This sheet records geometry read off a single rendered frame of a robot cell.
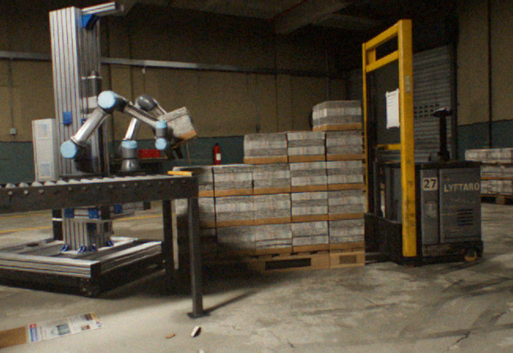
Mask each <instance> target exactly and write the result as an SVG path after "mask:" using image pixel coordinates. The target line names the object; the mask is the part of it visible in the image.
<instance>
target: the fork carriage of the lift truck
mask: <svg viewBox="0 0 513 353"><path fill-rule="evenodd" d="M363 219H365V221H364V222H365V226H364V242H365V246H371V247H373V248H374V251H376V252H378V251H381V252H383V253H385V254H386V256H387V257H388V258H390V259H392V260H394V261H395V260H400V223H399V222H398V221H395V220H393V219H390V218H386V217H382V216H379V215H376V214H372V213H369V212H364V217H363Z"/></svg>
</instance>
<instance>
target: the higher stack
mask: <svg viewBox="0 0 513 353"><path fill-rule="evenodd" d="M313 118H314V119H313V125H314V127H318V126H322V125H325V124H361V122H362V115H361V101H339V102H323V103H321V104H320V105H317V106H314V107H313ZM356 130H358V129H343V130H325V131H323V132H324V137H325V138H324V141H325V142H324V146H325V148H324V152H325V153H324V155H335V154H361V153H362V149H363V148H362V132H361V131H356ZM323 162H326V169H325V172H326V176H327V185H334V184H363V176H362V161H360V160H359V159H352V160H334V161H323ZM327 192H328V193H327V200H328V202H327V207H328V208H327V211H328V213H327V214H349V213H361V212H363V211H364V209H363V207H364V206H363V203H364V202H363V194H362V192H363V190H360V189H351V190H333V191H327ZM364 221H365V219H363V218H360V217H359V218H347V219H335V220H327V227H328V236H329V237H328V238H329V242H328V243H329V244H336V243H358V242H364V226H365V222H364ZM327 251H328V253H329V268H330V269H334V268H344V267H355V266H364V265H365V248H364V247H356V248H345V249H333V250H330V249H328V250H327Z"/></svg>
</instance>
